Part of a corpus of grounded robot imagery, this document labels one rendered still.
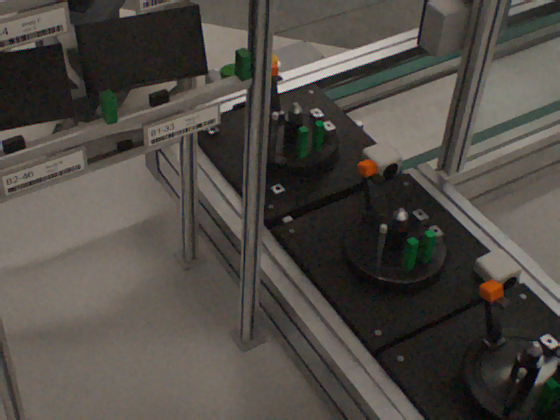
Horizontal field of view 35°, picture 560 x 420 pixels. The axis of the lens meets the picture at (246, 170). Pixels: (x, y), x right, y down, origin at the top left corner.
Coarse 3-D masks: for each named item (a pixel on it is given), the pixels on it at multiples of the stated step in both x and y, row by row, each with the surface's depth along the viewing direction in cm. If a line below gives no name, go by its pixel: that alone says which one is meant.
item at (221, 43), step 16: (0, 16) 183; (208, 32) 181; (224, 32) 181; (240, 32) 181; (16, 48) 175; (208, 48) 177; (224, 48) 177; (240, 48) 177; (272, 48) 178; (320, 48) 178; (336, 48) 178; (208, 64) 173; (224, 64) 173; (128, 96) 165; (144, 96) 165; (16, 128) 157; (32, 128) 157; (48, 128) 157; (128, 128) 158; (0, 144) 154; (32, 160) 151
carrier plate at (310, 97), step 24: (288, 96) 148; (312, 96) 148; (240, 120) 143; (336, 120) 143; (216, 144) 138; (240, 144) 138; (360, 144) 139; (240, 168) 134; (336, 168) 135; (240, 192) 131; (288, 192) 130; (312, 192) 131; (336, 192) 131; (264, 216) 127
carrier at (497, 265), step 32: (384, 192) 131; (416, 192) 131; (288, 224) 126; (320, 224) 126; (352, 224) 123; (384, 224) 111; (416, 224) 123; (448, 224) 126; (320, 256) 121; (352, 256) 119; (384, 256) 119; (416, 256) 119; (448, 256) 122; (480, 256) 122; (320, 288) 118; (352, 288) 117; (384, 288) 117; (416, 288) 117; (448, 288) 118; (352, 320) 113; (384, 320) 113; (416, 320) 114
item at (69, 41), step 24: (72, 24) 90; (96, 24) 90; (120, 24) 90; (144, 24) 91; (168, 24) 92; (192, 24) 93; (72, 48) 94; (96, 48) 90; (120, 48) 91; (144, 48) 92; (168, 48) 93; (192, 48) 93; (72, 72) 98; (96, 72) 91; (120, 72) 92; (144, 72) 92; (168, 72) 93; (192, 72) 94
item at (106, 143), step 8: (176, 88) 108; (176, 112) 110; (64, 120) 114; (72, 120) 106; (152, 120) 126; (64, 128) 117; (104, 136) 105; (112, 136) 105; (120, 136) 107; (128, 136) 110; (136, 136) 112; (80, 144) 105; (88, 144) 108; (96, 144) 110; (104, 144) 113; (112, 144) 116; (88, 152) 120; (96, 152) 123; (104, 152) 127
